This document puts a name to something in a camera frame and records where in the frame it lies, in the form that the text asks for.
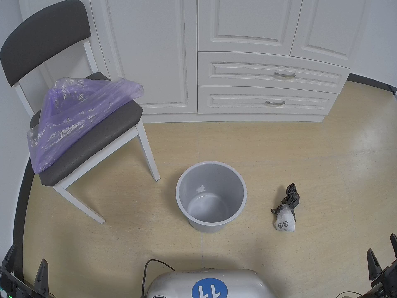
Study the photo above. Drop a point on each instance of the white chair dark grey seat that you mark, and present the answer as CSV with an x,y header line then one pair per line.
x,y
102,129

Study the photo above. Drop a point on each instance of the crumpled black plastic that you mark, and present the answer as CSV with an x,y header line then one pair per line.
x,y
291,199

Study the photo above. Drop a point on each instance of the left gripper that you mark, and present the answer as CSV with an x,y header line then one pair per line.
x,y
15,287

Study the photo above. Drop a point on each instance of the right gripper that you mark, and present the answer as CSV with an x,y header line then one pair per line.
x,y
386,282

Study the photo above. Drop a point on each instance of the white wardrobe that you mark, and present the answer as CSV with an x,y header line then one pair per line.
x,y
248,26

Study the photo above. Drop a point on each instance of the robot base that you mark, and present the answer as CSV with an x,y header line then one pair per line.
x,y
211,282

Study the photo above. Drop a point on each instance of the white trash bin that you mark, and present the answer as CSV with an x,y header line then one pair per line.
x,y
211,197

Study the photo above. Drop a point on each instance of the crumpled white printed wrapper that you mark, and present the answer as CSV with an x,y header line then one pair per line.
x,y
286,221

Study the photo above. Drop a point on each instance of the purple plastic bag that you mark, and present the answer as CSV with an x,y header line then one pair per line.
x,y
71,110

